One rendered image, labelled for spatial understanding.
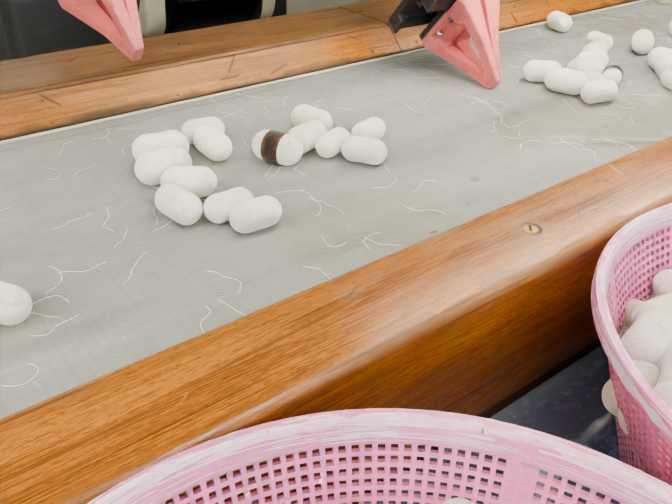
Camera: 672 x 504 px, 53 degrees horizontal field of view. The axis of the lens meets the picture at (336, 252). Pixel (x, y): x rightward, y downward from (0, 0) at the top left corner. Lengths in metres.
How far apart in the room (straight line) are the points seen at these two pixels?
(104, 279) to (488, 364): 0.20
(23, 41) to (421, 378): 1.14
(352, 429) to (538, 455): 0.06
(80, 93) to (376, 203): 0.26
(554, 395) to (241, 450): 0.22
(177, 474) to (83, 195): 0.26
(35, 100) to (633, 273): 0.43
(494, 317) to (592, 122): 0.30
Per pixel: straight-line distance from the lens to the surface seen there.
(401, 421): 0.24
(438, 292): 0.31
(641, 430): 0.31
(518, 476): 0.25
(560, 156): 0.52
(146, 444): 0.25
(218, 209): 0.39
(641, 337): 0.35
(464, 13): 0.62
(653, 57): 0.74
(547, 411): 0.39
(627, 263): 0.38
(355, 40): 0.70
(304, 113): 0.51
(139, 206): 0.43
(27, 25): 1.35
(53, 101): 0.57
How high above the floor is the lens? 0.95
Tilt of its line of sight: 33 degrees down
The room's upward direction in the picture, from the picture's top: 1 degrees clockwise
